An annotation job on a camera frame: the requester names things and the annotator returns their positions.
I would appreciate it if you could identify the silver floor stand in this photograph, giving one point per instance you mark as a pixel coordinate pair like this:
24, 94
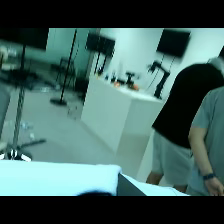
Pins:
18, 116

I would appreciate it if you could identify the black wall screen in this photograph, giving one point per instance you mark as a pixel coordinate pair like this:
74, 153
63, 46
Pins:
173, 41

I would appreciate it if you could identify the black floor stand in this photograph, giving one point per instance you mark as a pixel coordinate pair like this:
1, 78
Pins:
66, 73

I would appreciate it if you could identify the person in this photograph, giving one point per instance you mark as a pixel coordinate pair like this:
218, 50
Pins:
186, 103
213, 133

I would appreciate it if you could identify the white counter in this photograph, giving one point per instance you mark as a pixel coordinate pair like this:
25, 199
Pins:
106, 110

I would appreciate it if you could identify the white garment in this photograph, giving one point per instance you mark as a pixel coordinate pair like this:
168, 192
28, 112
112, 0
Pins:
56, 178

